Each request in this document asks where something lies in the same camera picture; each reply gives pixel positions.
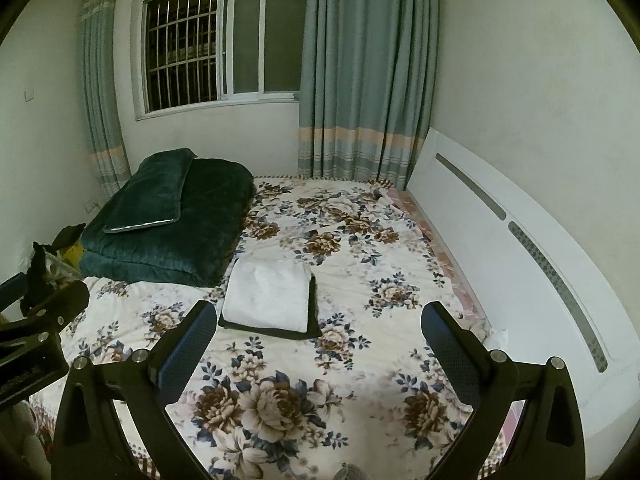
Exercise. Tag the wall socket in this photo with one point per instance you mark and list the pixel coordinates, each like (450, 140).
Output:
(90, 205)

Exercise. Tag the black folded garment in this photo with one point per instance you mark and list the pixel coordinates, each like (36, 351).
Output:
(280, 334)

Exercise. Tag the white headboard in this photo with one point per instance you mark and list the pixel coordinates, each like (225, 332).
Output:
(500, 270)

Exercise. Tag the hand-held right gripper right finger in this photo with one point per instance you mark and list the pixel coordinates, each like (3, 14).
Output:
(450, 355)

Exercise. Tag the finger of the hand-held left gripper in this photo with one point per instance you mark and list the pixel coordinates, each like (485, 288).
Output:
(65, 301)
(11, 287)

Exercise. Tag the black cloth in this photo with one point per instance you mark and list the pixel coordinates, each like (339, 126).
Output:
(70, 234)

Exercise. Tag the dark green pillow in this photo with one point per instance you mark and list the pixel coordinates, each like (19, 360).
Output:
(150, 190)

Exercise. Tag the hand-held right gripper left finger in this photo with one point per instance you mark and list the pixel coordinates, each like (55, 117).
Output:
(185, 355)

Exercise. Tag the white sweater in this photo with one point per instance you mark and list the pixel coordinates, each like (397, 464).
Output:
(267, 292)

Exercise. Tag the white garment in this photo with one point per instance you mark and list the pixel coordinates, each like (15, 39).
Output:
(496, 337)

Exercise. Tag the pink checked mattress pad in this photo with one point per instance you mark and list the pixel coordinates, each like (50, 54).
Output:
(450, 270)

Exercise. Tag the wide teal striped curtain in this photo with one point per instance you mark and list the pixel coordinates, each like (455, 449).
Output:
(360, 60)

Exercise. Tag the narrow teal striped curtain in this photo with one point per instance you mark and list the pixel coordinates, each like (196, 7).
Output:
(102, 85)

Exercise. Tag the dark green folded blanket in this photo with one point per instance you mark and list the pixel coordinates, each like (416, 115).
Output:
(210, 220)

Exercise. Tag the floral bed sheet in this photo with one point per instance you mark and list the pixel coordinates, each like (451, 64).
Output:
(375, 260)

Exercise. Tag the window with metal bars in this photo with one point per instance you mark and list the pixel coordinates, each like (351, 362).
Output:
(200, 45)

